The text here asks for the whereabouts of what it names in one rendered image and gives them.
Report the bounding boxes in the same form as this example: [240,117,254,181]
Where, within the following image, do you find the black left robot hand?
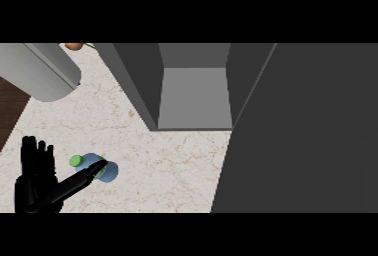
[14,135,110,214]

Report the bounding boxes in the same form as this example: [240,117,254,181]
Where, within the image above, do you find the grey open cabinet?
[94,43,278,132]

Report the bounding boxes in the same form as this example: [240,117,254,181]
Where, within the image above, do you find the dark grey cabinet door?
[210,43,378,214]

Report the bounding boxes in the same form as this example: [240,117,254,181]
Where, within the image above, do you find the pale grey rounded appliance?
[0,43,83,103]

